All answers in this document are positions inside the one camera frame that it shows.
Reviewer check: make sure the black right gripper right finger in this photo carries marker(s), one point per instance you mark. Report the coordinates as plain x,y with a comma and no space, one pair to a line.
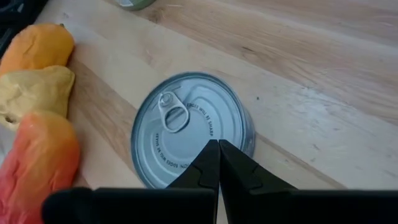
295,207

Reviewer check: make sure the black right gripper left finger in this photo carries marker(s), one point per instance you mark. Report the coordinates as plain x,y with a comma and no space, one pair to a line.
155,205

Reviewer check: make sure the silver can blue label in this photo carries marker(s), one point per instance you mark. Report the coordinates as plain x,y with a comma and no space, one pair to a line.
192,124

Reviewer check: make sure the yellow pear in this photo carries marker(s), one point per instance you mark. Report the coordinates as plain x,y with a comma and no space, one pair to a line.
34,90

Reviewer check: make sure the orange mango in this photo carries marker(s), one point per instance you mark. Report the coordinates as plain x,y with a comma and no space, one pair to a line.
37,46

